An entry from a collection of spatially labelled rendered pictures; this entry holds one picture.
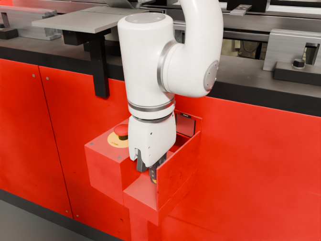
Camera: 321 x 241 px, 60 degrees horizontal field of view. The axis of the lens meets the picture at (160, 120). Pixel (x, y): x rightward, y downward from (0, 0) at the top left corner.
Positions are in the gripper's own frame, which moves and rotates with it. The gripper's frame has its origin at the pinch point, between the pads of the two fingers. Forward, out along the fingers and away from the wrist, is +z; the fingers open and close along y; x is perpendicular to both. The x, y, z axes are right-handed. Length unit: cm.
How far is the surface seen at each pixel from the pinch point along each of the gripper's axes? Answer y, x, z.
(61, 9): -44, -83, -16
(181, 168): -2.2, 4.9, -1.6
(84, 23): -9.4, -25.8, -25.4
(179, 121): -9.6, -0.3, -7.0
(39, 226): 4, -74, 74
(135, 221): 2.8, -6.0, 18.8
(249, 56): -260, -69, 77
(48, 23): -4.5, -32.6, -25.8
